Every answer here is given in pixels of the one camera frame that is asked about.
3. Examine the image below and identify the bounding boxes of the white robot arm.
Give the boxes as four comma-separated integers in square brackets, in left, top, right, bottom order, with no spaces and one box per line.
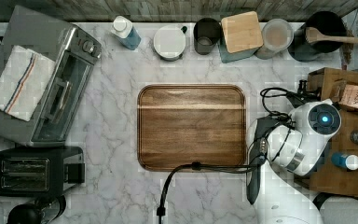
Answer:
[246,99,341,224]

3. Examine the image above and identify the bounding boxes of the bamboo drawer cabinet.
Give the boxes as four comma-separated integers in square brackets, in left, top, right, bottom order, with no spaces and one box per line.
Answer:
[295,67,358,197]

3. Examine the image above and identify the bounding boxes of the dark walnut cutting board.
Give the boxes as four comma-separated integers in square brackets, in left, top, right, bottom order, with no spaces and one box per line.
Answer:
[137,84,247,172]

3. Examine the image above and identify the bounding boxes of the white round lidded container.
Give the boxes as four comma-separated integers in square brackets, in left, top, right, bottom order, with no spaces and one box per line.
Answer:
[153,25,187,62]

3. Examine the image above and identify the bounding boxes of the dark metal cup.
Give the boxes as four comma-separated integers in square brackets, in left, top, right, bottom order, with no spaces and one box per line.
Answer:
[193,18,222,55]

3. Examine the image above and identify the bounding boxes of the blue bottle white cap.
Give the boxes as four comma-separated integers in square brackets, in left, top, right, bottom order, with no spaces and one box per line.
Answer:
[111,16,141,50]

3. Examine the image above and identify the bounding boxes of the teal canister bamboo lid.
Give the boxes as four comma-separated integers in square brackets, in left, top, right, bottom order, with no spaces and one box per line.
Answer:
[219,11,263,63]

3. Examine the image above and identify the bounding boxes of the clear jar plastic lid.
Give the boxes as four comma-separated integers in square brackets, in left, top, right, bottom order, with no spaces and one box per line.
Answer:
[255,19,294,60]

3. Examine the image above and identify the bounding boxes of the black two-slot toaster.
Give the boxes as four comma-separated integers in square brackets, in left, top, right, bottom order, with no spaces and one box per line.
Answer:
[0,146,85,197]

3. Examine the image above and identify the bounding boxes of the bamboo tea bag organizer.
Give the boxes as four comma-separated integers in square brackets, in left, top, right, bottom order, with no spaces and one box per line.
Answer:
[307,67,358,114]

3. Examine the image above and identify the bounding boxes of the silver toaster oven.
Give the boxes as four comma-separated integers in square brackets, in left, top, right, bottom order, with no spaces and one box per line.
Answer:
[0,6,102,147]

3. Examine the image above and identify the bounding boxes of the wooden spoon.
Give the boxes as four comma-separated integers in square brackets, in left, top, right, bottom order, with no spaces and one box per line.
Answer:
[305,27,358,44]

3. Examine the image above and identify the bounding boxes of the striped white dish towel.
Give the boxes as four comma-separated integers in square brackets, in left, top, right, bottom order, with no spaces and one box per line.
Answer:
[0,46,55,121]

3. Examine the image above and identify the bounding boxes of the black utensil crock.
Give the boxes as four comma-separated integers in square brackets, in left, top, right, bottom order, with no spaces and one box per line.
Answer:
[288,11,347,62]

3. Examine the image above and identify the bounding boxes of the small blue bottle on cabinet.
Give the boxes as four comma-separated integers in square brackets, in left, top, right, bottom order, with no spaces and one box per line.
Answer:
[331,152,358,171]

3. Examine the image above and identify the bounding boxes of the brown Stash tea packets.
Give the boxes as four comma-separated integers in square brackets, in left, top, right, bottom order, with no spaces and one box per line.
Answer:
[338,84,358,109]

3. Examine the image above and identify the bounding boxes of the black round appliance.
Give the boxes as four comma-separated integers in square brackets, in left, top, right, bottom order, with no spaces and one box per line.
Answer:
[7,194,67,224]

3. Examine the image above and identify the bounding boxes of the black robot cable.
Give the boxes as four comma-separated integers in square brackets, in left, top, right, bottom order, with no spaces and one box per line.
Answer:
[156,87,296,224]

